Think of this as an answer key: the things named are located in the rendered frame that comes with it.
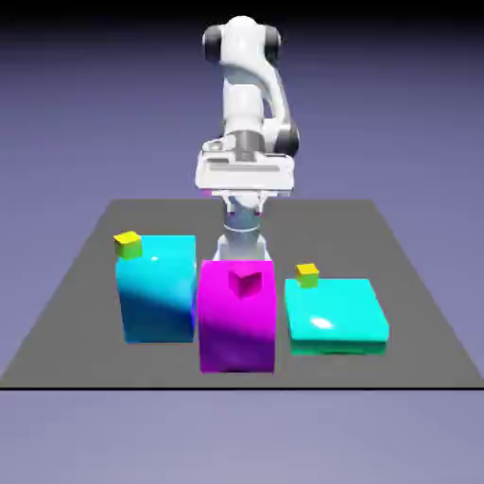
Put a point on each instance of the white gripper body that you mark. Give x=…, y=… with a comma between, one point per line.
x=245, y=174

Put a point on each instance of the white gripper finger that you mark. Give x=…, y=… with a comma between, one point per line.
x=230, y=203
x=258, y=204

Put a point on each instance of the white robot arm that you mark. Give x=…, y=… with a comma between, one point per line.
x=245, y=109

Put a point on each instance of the small magenta cube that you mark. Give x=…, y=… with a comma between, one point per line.
x=245, y=283

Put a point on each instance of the small yellow cube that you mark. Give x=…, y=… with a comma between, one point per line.
x=307, y=275
x=127, y=245

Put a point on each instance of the large magenta box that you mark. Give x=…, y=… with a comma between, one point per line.
x=236, y=325

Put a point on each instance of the large flat cyan box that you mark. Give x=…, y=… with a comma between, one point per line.
x=334, y=314

